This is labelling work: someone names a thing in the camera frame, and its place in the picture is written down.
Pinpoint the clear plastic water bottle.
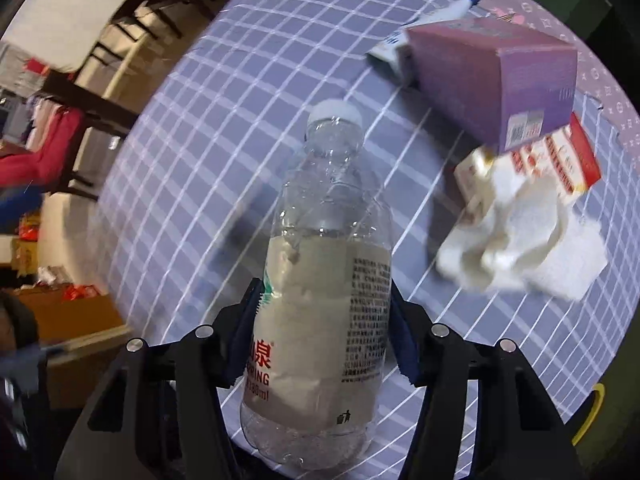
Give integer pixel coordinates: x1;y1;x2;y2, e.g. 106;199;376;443
240;99;393;471

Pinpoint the white paper towel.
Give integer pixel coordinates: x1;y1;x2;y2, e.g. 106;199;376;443
436;160;608;301

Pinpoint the red white carton box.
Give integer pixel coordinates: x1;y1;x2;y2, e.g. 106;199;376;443
454;114;601;222

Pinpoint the purple holographic box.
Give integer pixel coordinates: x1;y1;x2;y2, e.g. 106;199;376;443
414;18;577;154

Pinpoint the white blue sachet wrapper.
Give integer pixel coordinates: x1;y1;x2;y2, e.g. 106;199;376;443
367;0;482;84

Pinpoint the yellow rimmed trash bin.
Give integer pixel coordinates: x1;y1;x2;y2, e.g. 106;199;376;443
565;382;606;446

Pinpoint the cardboard box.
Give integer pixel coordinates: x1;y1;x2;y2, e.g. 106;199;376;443
14;287;131;410

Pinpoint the blue checkered tablecloth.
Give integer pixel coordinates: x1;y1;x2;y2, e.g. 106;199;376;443
94;0;637;480

